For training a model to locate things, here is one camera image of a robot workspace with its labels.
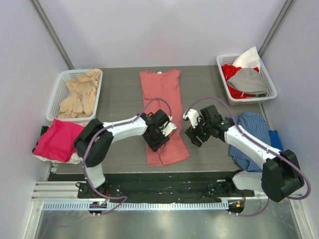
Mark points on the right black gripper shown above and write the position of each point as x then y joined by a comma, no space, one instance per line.
193,136

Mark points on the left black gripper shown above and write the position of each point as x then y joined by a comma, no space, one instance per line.
157,142

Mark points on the salmon pink t shirt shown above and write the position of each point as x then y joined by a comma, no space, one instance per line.
164,87

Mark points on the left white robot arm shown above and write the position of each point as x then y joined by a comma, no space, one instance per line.
94,141

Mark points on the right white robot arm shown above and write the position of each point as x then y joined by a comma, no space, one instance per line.
280,174

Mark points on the blue checkered shirt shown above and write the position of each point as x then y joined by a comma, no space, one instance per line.
254,124

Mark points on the red garment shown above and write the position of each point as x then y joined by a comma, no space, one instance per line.
229,70

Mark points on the beige t shirt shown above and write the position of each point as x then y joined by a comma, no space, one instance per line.
83,92

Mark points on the cream white garment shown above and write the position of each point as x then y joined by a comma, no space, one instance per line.
74,159

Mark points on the right white plastic basket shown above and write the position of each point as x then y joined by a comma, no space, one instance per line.
229,59

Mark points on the white plastic basket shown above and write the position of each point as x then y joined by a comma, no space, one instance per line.
61,92
229,59

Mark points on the bright blue garment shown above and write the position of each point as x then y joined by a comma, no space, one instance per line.
275,140

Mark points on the left white plastic basket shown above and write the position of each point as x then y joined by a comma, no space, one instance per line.
61,92

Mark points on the magenta t shirt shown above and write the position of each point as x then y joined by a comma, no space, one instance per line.
57,142

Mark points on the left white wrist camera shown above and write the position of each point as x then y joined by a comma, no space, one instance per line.
168,127

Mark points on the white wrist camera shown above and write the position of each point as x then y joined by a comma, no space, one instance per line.
192,116
168,127

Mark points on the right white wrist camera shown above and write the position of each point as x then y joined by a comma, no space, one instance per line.
192,116

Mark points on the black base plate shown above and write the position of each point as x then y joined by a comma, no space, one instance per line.
175,176

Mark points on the white slotted cable duct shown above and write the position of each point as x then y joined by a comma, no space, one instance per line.
90,206

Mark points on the aluminium frame rail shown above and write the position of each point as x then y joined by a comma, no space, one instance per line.
54,190

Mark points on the right corner aluminium post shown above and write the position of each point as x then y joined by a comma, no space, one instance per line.
285,9

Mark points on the corner aluminium post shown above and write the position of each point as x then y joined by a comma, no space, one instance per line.
51,32
285,9

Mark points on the left corner aluminium post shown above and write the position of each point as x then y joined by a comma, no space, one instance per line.
51,32

